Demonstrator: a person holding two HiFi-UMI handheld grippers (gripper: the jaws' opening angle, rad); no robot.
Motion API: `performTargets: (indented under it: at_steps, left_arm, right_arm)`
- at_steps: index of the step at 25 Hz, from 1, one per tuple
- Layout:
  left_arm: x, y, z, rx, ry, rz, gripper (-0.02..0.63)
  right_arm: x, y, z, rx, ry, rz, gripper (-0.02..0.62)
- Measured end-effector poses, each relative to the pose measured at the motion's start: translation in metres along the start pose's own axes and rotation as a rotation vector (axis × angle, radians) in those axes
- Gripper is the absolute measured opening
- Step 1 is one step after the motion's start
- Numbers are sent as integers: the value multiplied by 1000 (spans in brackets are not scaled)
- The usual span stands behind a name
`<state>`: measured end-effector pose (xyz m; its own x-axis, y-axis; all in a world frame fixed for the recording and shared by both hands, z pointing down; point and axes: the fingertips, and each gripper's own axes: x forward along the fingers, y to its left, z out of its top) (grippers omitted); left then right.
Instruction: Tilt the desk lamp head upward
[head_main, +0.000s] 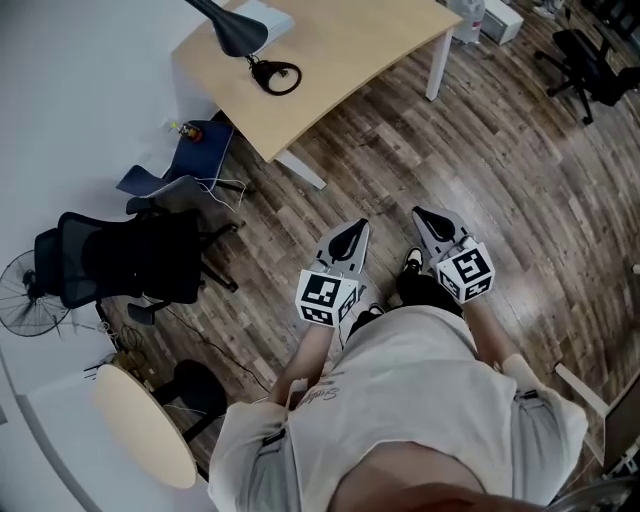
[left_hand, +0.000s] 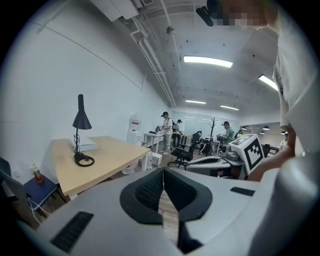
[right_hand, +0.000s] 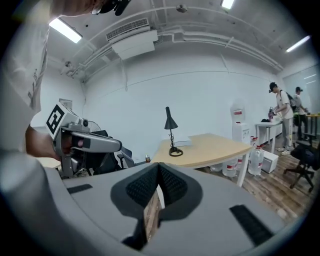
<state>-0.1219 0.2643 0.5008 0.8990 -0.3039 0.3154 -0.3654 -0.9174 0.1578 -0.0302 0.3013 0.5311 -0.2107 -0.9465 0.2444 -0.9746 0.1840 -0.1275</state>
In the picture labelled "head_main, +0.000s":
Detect person's beige shirt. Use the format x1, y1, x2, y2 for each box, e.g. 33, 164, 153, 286
207, 304, 589, 512

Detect thin white cable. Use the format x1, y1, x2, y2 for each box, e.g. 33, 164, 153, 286
197, 177, 247, 214

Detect black standing fan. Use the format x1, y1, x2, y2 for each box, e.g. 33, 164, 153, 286
0, 249, 71, 339

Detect black round stool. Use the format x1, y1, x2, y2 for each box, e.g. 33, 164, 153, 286
152, 359, 229, 444

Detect pile of cables and devices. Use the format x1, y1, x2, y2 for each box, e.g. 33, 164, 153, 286
82, 344, 151, 391

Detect black mesh office chair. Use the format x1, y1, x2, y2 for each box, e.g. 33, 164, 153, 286
33, 207, 246, 326

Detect person's black trousers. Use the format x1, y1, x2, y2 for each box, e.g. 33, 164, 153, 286
346, 272, 466, 339

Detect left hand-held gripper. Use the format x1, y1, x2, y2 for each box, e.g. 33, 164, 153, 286
295, 217, 372, 330

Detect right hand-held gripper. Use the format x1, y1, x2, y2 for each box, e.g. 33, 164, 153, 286
411, 205, 497, 305

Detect blue fabric chair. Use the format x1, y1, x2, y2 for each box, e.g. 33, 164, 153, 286
115, 119, 236, 201

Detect light wooden desk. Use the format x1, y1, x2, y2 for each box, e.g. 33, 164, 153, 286
170, 0, 464, 191

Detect black wheeled office chair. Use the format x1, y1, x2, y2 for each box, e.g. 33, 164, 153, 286
534, 28, 640, 126

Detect round light wooden table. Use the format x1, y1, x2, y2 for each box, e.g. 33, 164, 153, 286
92, 363, 199, 490

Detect black coiled power cord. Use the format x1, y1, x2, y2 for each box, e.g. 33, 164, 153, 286
245, 54, 303, 96

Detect thin black floor cable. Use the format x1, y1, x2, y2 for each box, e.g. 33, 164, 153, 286
119, 304, 274, 396

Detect person's right forearm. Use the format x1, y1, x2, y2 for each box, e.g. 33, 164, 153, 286
462, 299, 521, 371

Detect clear plastic water jug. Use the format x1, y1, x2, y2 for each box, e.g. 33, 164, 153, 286
447, 0, 485, 45

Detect small yellow orange object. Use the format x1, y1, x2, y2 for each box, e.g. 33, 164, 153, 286
169, 121, 202, 142

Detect person's right white black shoe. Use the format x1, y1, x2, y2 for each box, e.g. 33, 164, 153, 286
401, 245, 425, 276

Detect person's left forearm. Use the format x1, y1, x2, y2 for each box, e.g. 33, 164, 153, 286
269, 319, 336, 406

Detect wooden table with white legs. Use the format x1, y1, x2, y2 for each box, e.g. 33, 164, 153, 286
554, 362, 640, 476

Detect black desk lamp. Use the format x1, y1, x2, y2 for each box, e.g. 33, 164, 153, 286
183, 0, 269, 57

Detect flat white box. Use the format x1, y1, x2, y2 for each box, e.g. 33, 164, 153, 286
234, 0, 295, 51

